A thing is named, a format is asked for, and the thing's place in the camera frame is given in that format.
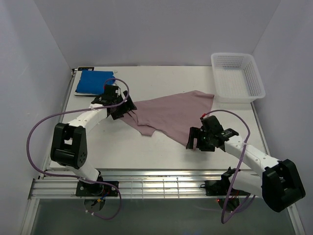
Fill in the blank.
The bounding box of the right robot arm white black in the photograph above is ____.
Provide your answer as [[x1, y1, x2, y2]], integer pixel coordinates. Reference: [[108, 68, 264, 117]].
[[186, 116, 306, 212]]

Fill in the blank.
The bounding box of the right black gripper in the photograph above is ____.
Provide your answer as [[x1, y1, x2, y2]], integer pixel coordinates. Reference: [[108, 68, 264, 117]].
[[186, 127, 215, 152]]

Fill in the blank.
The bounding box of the aluminium rail frame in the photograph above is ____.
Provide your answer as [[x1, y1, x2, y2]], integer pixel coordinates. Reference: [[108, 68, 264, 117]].
[[28, 68, 293, 200]]

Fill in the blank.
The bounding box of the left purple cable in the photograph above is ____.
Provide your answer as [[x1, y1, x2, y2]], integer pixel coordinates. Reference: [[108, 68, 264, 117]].
[[26, 78, 130, 220]]

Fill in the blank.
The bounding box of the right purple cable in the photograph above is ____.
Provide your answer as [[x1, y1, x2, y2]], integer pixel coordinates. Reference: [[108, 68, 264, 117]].
[[200, 109, 255, 224]]

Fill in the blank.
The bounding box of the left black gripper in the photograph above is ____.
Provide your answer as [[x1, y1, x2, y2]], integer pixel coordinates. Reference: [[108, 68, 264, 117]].
[[112, 91, 136, 120]]

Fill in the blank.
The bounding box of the blue label sticker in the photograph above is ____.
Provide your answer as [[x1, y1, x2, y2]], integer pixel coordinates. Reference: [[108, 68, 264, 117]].
[[77, 67, 94, 71]]

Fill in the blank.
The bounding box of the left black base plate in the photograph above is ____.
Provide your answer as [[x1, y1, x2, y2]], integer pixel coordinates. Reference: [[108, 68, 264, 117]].
[[75, 181, 118, 197]]

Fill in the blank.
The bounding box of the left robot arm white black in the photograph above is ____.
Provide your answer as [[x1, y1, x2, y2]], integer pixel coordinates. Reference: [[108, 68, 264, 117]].
[[50, 85, 136, 197]]

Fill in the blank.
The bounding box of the black white striped tank top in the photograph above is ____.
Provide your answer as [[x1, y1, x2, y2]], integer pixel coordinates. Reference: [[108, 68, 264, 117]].
[[74, 92, 99, 97]]

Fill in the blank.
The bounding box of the blue tank top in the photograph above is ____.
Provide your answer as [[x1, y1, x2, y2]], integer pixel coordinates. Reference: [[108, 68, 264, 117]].
[[76, 70, 115, 95]]

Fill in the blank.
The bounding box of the purple cable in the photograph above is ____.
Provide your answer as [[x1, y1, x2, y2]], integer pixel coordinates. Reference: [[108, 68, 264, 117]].
[[26, 78, 130, 220], [200, 109, 255, 224]]

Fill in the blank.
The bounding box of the pink garment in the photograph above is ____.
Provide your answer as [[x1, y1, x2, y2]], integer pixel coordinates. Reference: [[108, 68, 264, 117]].
[[121, 90, 214, 146]]

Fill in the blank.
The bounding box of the white plastic basket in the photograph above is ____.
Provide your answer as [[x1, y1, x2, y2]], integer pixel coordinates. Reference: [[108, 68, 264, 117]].
[[211, 53, 266, 103]]

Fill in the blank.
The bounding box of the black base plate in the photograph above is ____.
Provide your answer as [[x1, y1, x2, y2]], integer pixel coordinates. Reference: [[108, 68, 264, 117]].
[[75, 181, 118, 197], [200, 180, 248, 197]]

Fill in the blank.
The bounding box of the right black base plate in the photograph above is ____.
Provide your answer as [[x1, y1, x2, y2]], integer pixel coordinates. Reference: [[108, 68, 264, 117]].
[[200, 180, 248, 197]]

